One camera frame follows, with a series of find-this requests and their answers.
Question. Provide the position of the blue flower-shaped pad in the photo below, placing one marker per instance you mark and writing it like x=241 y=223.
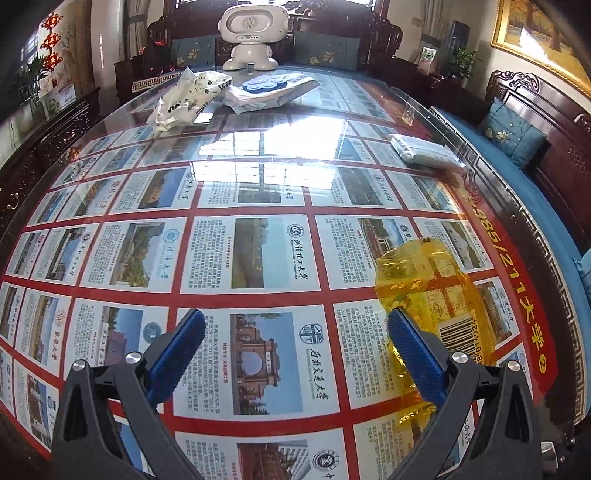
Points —
x=264 y=84

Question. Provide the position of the gold framed tree painting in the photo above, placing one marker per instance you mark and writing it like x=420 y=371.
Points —
x=540 y=41

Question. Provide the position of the potted green plant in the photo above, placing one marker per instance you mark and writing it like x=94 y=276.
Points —
x=464 y=64

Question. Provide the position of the dark wooden television cabinet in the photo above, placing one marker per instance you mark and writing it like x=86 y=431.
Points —
x=51 y=143

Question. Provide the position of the printed white plastic bag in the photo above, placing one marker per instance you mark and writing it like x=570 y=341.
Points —
x=194 y=94

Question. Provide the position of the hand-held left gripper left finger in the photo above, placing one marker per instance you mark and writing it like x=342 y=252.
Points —
x=178 y=350

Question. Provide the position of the carved dark wooden bench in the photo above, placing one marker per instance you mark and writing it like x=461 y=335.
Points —
x=563 y=138

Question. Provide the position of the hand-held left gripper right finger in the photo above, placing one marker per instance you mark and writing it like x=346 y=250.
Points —
x=415 y=355

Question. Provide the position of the white mailer envelope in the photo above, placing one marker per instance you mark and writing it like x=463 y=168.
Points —
x=277 y=99

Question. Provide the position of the small green white box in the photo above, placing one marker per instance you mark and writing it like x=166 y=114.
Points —
x=428 y=59

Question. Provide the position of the small white card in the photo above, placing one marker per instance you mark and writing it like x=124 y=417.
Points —
x=203 y=117

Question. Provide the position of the white boxes on cabinet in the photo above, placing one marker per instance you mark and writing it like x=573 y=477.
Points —
x=62 y=98

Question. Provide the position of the carved dark wooden sofa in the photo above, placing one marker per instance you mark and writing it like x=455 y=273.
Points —
x=152 y=60

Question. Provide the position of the yellow transparent wrapper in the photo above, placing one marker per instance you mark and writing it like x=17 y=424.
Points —
x=429 y=277

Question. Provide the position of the bamboo plant in glass vase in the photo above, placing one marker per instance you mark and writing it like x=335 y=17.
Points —
x=32 y=83

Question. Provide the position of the white flat packet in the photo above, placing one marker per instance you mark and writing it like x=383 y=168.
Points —
x=425 y=152

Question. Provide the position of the blue bench seat pad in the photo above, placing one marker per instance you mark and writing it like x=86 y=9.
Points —
x=549 y=207

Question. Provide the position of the teal embroidered cushion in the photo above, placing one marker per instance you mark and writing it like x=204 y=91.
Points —
x=512 y=134
x=194 y=50
x=325 y=50

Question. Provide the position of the white robot toy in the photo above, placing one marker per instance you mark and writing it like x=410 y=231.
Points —
x=251 y=27

